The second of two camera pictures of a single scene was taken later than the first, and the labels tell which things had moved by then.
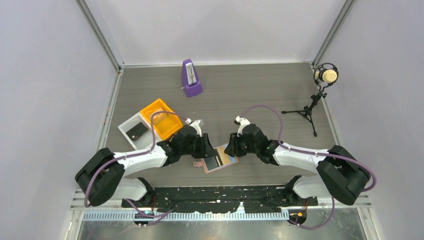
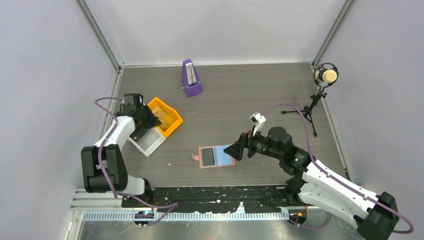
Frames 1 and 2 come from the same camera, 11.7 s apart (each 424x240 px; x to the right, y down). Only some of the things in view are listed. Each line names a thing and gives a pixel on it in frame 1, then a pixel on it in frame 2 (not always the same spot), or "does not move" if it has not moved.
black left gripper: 206,149 -> 153,122
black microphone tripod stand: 308,110 does not move
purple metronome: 192,86 does not move
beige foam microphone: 326,74 does not move
